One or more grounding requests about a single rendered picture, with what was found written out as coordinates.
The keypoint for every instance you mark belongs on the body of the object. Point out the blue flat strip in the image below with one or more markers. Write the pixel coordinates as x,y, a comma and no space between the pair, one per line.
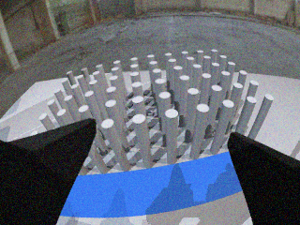
152,191

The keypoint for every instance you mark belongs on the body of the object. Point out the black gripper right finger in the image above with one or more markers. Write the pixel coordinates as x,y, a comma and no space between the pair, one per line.
270,181

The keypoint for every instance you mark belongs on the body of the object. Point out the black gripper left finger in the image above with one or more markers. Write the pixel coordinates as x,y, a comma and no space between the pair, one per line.
37,173

